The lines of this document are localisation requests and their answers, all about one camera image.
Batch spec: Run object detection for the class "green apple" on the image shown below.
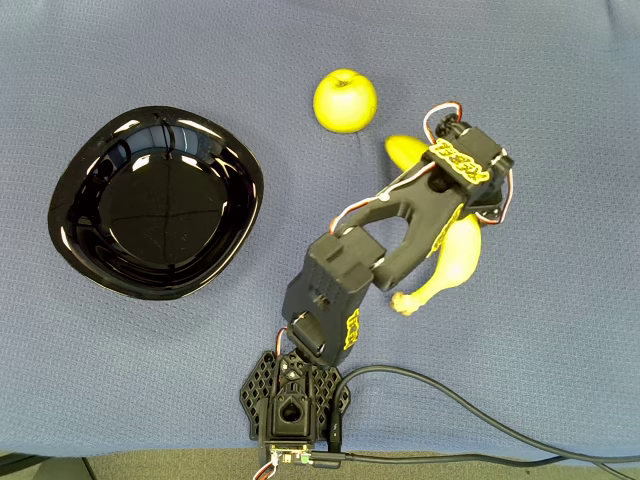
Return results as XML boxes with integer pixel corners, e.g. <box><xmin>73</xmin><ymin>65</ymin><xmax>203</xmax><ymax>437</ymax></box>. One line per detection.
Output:
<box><xmin>312</xmin><ymin>68</ymin><xmax>379</xmax><ymax>135</ymax></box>

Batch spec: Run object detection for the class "thin black power cable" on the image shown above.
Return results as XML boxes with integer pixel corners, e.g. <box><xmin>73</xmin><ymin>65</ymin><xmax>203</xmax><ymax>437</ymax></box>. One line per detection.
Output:
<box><xmin>309</xmin><ymin>449</ymin><xmax>640</xmax><ymax>470</ymax></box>

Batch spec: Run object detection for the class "motor controller circuit board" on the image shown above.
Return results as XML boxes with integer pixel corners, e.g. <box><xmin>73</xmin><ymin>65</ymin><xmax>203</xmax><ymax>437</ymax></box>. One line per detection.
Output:
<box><xmin>258</xmin><ymin>442</ymin><xmax>315</xmax><ymax>469</ymax></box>

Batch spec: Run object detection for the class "yellow banana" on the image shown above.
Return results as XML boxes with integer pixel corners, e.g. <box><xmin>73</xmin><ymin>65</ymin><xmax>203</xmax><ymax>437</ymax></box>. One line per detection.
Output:
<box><xmin>383</xmin><ymin>134</ymin><xmax>484</xmax><ymax>316</ymax></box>

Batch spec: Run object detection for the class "thick black USB-C cable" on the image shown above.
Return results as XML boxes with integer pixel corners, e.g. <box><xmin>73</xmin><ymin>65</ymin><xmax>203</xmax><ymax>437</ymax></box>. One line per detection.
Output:
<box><xmin>327</xmin><ymin>364</ymin><xmax>640</xmax><ymax>480</ymax></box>

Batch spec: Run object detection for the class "black glossy bowl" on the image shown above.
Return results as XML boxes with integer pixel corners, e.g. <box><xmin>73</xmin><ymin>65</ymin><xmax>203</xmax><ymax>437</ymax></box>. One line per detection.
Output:
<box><xmin>47</xmin><ymin>105</ymin><xmax>265</xmax><ymax>301</ymax></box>

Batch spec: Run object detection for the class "blue textured table cloth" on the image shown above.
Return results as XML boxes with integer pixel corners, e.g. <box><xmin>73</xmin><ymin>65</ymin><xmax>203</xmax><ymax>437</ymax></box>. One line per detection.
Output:
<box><xmin>0</xmin><ymin>0</ymin><xmax>640</xmax><ymax>459</ymax></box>

